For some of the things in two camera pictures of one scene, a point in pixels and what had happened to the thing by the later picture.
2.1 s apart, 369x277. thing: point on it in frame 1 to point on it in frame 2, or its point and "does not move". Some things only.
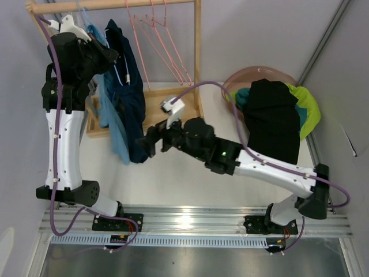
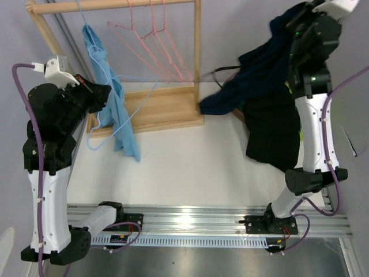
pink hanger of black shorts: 151,25 to 110,24
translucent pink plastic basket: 244,78 to 237,112
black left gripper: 109,56 to 98,93
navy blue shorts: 124,84 to 260,70
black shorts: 272,120 does not move
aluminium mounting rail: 188,220 does not move
